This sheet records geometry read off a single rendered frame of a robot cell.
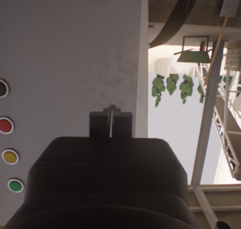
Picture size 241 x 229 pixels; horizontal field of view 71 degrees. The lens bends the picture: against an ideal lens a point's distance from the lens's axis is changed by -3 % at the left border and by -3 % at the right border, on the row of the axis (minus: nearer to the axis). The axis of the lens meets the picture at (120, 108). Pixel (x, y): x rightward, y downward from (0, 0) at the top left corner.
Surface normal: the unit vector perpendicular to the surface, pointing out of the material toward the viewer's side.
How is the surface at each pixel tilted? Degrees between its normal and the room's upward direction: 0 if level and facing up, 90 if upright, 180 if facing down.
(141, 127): 91
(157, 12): 90
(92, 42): 90
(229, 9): 70
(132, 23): 90
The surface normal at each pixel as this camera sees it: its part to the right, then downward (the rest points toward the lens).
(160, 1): 0.02, 0.26
